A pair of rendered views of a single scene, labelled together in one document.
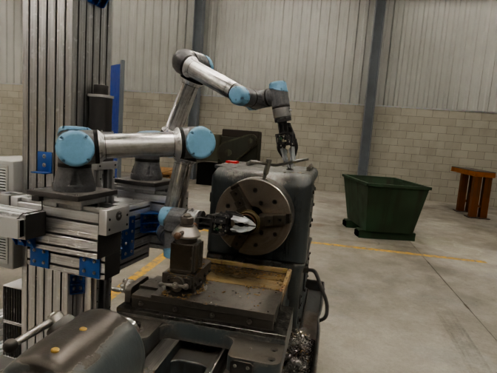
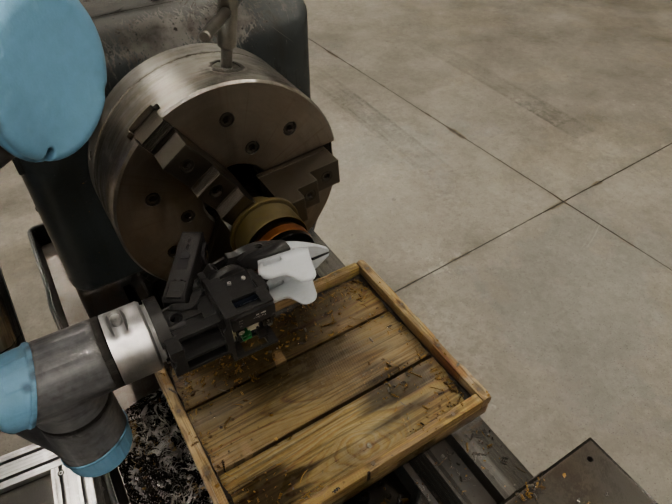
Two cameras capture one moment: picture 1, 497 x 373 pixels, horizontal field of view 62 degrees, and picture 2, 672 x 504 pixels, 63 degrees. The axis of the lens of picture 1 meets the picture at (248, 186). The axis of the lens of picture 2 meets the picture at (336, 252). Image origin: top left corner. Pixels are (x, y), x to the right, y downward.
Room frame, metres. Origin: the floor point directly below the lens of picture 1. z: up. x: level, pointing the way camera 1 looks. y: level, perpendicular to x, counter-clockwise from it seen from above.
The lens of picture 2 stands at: (1.12, 0.28, 1.53)
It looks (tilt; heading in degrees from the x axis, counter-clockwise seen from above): 44 degrees down; 316
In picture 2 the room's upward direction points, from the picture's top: straight up
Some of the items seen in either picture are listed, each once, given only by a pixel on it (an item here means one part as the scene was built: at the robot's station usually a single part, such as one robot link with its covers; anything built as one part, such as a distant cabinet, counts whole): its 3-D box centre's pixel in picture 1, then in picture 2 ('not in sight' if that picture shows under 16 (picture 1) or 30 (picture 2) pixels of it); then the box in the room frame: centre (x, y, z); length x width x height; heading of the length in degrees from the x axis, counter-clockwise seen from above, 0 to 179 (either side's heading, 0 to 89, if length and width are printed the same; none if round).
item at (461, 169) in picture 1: (469, 190); not in sight; (9.39, -5.03, 0.50); 1.61 x 0.44 x 1.00; 171
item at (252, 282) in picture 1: (237, 280); (314, 382); (1.45, 0.01, 0.89); 0.36 x 0.30 x 0.04; 78
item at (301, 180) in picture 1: (266, 205); (126, 78); (2.08, -0.10, 1.06); 0.59 x 0.48 x 0.39; 168
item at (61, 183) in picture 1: (74, 176); not in sight; (1.51, 0.64, 1.21); 0.15 x 0.15 x 0.10
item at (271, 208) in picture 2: (247, 222); (270, 237); (1.54, -0.01, 1.08); 0.09 x 0.09 x 0.09; 78
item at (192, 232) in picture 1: (186, 230); not in sight; (1.12, 0.16, 1.13); 0.08 x 0.08 x 0.03
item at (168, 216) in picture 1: (174, 217); (54, 376); (1.53, 0.27, 1.08); 0.11 x 0.08 x 0.09; 77
